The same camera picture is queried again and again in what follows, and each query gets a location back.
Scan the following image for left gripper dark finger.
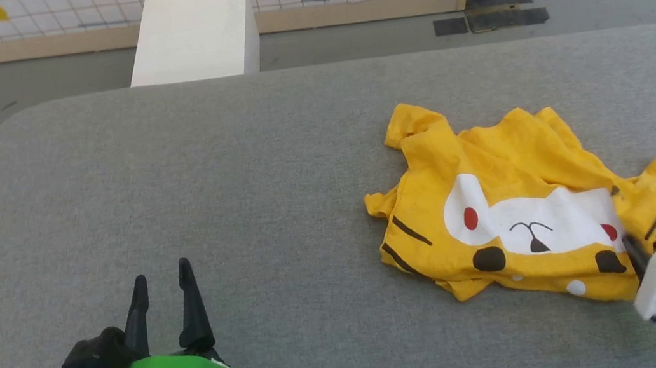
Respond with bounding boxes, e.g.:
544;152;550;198
168;255;218;359
116;274;158;362

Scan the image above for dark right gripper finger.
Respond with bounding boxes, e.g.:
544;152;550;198
621;231;654;283

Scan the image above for yellow cartoon face t-shirt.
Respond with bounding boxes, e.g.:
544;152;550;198
351;67;656;336

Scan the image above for large black floor mat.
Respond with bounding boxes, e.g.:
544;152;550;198
464;0;551;35

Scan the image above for small black floor mat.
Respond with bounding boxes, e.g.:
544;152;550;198
432;16;469;38

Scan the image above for white box pedestal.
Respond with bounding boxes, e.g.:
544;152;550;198
119;0;264;91

